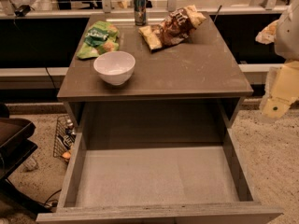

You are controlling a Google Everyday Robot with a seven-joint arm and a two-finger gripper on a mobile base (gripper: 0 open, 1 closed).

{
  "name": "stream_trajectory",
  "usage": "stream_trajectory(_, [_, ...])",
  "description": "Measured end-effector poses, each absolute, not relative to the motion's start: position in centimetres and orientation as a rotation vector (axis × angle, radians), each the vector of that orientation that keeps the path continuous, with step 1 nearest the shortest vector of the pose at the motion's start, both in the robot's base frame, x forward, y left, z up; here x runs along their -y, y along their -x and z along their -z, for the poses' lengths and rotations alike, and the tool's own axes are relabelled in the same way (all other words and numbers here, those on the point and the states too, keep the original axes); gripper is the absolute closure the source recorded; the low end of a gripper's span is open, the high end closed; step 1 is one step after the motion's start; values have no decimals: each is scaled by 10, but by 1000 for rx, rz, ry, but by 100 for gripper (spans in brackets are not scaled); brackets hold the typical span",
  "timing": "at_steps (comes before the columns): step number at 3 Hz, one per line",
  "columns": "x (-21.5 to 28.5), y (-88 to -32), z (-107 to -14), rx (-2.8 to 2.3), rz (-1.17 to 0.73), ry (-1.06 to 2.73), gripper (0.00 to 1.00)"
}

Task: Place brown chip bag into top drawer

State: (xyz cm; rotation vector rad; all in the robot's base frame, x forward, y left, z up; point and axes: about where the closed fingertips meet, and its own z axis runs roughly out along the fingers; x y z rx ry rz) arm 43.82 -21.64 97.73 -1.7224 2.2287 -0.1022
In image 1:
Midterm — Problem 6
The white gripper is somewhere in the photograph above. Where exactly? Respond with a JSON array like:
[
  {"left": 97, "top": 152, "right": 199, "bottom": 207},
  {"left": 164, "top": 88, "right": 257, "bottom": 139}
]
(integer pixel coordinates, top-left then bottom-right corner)
[{"left": 255, "top": 20, "right": 299, "bottom": 119}]

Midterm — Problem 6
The brown chip bag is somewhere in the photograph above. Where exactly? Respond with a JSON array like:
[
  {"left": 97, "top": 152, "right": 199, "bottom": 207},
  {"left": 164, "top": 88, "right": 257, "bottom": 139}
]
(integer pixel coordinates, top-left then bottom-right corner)
[{"left": 138, "top": 5, "right": 206, "bottom": 50}]

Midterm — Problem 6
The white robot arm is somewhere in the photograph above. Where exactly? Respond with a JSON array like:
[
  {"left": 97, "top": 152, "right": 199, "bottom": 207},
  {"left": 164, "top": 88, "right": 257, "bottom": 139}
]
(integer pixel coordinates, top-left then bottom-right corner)
[{"left": 255, "top": 0, "right": 299, "bottom": 119}]

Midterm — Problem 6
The grey cabinet with glossy top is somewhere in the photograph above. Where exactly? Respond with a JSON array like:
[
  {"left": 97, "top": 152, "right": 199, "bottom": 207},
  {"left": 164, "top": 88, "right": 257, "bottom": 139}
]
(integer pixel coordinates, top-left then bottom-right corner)
[{"left": 58, "top": 20, "right": 252, "bottom": 148}]

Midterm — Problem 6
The open grey top drawer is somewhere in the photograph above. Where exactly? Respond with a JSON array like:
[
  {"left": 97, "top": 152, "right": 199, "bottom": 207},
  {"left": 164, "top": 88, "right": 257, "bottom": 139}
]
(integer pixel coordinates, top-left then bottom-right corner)
[{"left": 37, "top": 100, "right": 282, "bottom": 224}]

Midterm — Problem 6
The green chip bag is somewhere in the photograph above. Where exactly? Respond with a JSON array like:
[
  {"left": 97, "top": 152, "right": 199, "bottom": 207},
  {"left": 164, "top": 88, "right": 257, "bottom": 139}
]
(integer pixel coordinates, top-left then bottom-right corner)
[{"left": 77, "top": 21, "right": 119, "bottom": 60}]

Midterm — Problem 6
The tall drink can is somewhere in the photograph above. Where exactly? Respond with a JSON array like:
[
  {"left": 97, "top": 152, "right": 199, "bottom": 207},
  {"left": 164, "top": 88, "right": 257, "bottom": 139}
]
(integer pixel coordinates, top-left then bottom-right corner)
[{"left": 134, "top": 0, "right": 146, "bottom": 26}]

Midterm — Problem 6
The white bowl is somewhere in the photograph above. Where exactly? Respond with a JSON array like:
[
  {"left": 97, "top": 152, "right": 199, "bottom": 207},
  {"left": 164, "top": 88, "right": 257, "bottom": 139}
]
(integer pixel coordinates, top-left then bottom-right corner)
[{"left": 93, "top": 51, "right": 135, "bottom": 86}]

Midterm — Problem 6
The black device on ledge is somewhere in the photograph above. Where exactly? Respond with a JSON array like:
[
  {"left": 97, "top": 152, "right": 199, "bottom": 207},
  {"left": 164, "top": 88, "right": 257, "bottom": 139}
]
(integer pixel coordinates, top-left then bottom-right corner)
[{"left": 15, "top": 5, "right": 31, "bottom": 17}]

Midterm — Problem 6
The dark chair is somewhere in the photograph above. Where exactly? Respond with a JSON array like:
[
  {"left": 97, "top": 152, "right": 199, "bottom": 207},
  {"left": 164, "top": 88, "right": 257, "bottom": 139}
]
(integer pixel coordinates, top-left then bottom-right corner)
[{"left": 0, "top": 103, "right": 50, "bottom": 216}]

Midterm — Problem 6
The wire basket with items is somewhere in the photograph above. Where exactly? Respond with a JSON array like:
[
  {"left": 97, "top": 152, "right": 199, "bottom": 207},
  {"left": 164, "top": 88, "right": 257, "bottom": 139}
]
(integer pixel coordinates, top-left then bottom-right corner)
[{"left": 53, "top": 115, "right": 76, "bottom": 163}]

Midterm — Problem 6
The black floor cable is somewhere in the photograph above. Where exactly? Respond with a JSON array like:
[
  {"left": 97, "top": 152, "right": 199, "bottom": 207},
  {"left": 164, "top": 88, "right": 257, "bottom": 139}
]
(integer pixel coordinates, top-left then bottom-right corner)
[{"left": 41, "top": 189, "right": 63, "bottom": 210}]

